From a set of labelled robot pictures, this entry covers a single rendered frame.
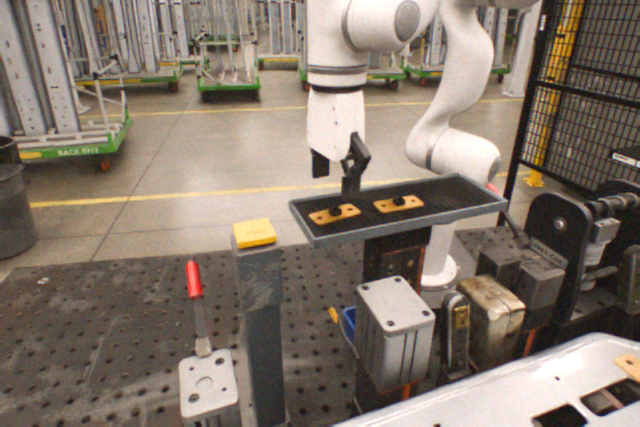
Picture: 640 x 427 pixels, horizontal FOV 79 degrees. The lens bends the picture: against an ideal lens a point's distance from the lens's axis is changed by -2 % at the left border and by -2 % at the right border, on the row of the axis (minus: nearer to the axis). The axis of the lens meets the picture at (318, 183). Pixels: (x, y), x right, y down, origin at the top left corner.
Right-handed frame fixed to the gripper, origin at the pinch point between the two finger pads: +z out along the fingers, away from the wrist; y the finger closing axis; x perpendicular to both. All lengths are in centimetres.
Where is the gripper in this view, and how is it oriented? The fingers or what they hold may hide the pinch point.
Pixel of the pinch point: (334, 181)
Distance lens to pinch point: 63.6
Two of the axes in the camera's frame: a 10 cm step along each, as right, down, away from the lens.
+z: 0.0, 9.1, 4.2
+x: 8.7, -2.0, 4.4
